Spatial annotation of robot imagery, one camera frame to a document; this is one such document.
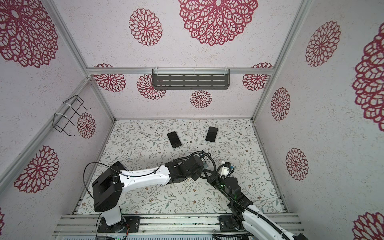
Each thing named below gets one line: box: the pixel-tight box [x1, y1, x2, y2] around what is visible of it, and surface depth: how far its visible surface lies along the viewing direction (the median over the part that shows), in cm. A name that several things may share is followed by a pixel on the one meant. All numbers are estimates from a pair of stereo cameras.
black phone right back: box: [205, 126, 218, 143], surface depth 115 cm
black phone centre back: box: [167, 131, 182, 148], surface depth 109 cm
